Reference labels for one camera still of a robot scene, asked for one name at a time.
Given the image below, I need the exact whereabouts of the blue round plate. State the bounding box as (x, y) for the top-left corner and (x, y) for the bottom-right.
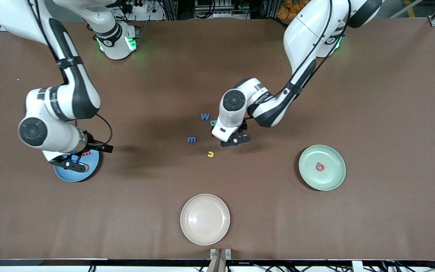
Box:
(54, 149), (103, 183)

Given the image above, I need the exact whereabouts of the brown table cover sheet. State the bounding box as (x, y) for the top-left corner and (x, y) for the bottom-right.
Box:
(0, 18), (435, 261)

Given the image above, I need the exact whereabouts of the beige round plate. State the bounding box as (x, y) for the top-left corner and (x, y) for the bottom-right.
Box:
(180, 194), (230, 246)

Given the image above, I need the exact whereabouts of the green round plate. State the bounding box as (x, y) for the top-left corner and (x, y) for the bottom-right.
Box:
(299, 145), (346, 191)

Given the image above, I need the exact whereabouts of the pile of orange objects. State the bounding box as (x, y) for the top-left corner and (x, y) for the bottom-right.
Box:
(277, 0), (305, 20)

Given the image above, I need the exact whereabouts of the white power strip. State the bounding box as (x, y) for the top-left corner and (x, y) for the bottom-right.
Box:
(121, 0), (166, 22)

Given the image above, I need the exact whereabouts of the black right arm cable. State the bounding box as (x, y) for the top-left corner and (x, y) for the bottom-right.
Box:
(31, 0), (113, 146)

